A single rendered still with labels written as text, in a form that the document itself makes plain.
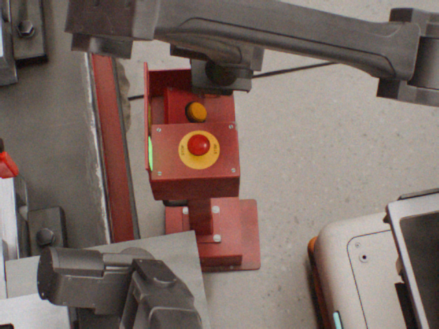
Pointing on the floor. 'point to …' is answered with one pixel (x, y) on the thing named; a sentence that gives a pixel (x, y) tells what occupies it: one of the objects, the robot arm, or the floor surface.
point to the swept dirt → (124, 94)
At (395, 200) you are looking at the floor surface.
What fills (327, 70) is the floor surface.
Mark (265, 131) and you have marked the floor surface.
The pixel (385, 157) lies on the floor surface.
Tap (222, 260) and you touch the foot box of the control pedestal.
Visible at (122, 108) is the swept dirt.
